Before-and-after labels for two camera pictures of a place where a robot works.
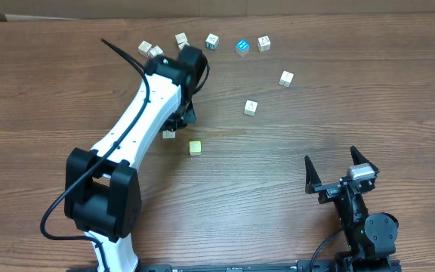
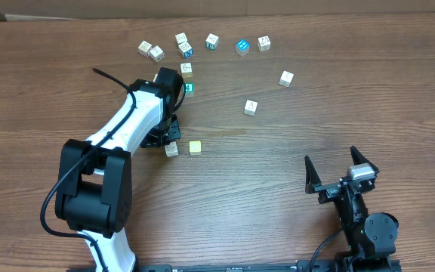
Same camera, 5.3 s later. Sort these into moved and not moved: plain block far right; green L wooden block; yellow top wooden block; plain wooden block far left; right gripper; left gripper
Moved: green L wooden block; left gripper
Not moved: right gripper; plain wooden block far left; plain block far right; yellow top wooden block
